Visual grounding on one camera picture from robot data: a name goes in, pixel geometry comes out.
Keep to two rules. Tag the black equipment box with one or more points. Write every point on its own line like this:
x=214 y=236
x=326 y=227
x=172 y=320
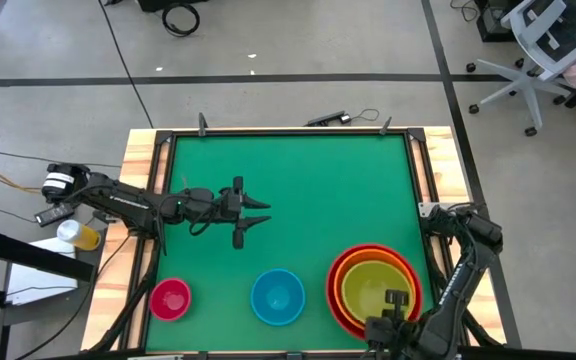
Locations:
x=493 y=22

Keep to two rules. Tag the white paper sheet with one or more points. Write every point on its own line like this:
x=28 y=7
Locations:
x=38 y=280

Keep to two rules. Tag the orange bowl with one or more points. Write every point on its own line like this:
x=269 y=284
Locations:
x=338 y=292

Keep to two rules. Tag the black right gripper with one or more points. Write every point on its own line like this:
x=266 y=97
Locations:
x=390 y=335

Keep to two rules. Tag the black power brick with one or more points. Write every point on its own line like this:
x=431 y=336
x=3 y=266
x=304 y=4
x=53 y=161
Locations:
x=54 y=214

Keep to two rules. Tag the yellow-green bowl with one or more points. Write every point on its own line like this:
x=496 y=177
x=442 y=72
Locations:
x=368 y=287

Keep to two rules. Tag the grey office chair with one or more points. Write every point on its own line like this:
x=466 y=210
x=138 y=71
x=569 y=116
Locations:
x=543 y=45

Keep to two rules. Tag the blue bowl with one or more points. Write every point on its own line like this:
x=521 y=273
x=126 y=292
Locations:
x=278 y=297

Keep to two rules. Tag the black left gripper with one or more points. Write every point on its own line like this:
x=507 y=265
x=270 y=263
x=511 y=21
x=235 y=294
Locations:
x=230 y=205

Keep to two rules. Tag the large red bowl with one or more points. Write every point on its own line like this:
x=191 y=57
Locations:
x=330 y=295

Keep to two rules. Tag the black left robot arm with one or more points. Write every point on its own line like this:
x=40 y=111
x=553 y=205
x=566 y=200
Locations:
x=128 y=202

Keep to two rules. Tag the black frame clamp post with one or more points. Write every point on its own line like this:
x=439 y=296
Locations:
x=202 y=125
x=386 y=126

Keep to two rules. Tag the yellow bottle with white cap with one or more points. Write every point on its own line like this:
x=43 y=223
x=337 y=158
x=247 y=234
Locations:
x=83 y=236

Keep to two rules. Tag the small pink bowl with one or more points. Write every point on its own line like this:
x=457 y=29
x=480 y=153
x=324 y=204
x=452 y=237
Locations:
x=170 y=300

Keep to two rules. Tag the black desk beam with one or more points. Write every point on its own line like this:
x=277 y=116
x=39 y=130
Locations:
x=33 y=255

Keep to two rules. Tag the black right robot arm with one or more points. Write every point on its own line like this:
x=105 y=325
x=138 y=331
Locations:
x=455 y=285

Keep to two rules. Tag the green table mat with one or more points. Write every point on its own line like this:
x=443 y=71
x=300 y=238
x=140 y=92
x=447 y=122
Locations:
x=308 y=175

